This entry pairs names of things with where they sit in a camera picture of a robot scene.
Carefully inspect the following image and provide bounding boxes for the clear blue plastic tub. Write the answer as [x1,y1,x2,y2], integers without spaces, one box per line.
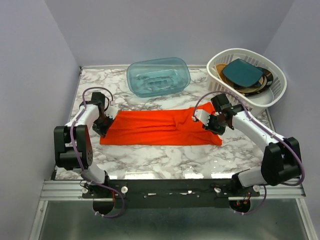
[126,57,191,98]

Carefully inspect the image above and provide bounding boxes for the aluminium extrusion rail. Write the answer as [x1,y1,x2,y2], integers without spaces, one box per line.
[40,180,306,201]

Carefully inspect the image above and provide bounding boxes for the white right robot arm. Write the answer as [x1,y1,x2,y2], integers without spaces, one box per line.
[193,91,305,196]

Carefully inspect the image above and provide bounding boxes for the teal square plate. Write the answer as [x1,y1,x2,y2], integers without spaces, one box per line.
[222,58,263,88]

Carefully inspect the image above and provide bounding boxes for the tan wooden plate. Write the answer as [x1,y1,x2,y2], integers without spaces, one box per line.
[214,63,227,79]

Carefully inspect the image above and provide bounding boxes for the dark round plate stack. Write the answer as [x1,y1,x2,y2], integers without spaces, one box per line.
[223,67,274,97]

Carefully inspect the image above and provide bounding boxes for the orange t shirt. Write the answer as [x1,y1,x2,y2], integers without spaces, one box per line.
[99,107,223,146]

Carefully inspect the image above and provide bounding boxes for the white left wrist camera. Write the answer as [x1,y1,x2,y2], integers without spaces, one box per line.
[104,105,121,120]

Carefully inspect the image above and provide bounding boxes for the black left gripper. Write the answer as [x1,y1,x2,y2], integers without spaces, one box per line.
[92,112,116,138]

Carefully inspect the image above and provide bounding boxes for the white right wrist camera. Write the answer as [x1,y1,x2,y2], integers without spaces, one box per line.
[191,109,211,126]

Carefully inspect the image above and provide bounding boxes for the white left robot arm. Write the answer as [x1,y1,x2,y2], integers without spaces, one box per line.
[53,92,118,198]

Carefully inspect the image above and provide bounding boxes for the white plastic laundry basket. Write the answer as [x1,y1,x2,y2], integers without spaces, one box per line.
[206,48,287,116]

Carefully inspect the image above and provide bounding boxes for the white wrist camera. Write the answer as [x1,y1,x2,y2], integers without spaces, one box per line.
[191,109,211,126]
[104,105,121,120]

